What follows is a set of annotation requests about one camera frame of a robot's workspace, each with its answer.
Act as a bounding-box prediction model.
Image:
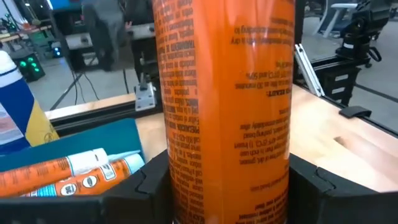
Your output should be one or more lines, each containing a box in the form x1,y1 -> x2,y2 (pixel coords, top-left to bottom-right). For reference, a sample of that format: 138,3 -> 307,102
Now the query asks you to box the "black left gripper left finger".
0,149 -> 175,224

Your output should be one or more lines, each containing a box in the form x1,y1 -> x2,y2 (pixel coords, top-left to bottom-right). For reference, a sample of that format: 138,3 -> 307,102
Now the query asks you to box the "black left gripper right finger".
286,152 -> 398,224

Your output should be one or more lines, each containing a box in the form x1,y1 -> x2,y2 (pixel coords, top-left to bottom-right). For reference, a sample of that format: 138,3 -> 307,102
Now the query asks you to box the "orange sealant tube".
0,147 -> 141,198
21,152 -> 147,198
151,0 -> 297,224

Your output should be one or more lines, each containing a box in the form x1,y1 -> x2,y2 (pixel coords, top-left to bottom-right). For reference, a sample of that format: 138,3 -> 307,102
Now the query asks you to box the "Lysol wipes canister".
0,49 -> 60,156

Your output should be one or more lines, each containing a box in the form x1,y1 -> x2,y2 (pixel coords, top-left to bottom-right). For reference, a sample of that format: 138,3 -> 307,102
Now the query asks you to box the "teal plastic bin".
0,117 -> 146,200

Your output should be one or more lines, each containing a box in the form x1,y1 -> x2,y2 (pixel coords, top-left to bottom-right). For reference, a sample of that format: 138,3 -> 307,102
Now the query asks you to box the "black table clip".
338,105 -> 373,119

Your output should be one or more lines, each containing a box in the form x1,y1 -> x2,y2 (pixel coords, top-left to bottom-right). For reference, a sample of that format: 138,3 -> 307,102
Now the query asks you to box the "silver aluminium bar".
294,43 -> 326,98

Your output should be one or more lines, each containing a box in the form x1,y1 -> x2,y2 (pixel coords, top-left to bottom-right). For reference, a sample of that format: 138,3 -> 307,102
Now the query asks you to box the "black device with green lights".
8,51 -> 47,83

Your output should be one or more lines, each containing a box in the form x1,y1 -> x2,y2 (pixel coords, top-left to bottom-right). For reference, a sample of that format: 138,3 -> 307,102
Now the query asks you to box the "black robot on stand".
310,0 -> 393,107

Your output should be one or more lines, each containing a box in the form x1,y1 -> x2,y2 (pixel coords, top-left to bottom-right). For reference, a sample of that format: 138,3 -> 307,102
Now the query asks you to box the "person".
81,0 -> 129,73

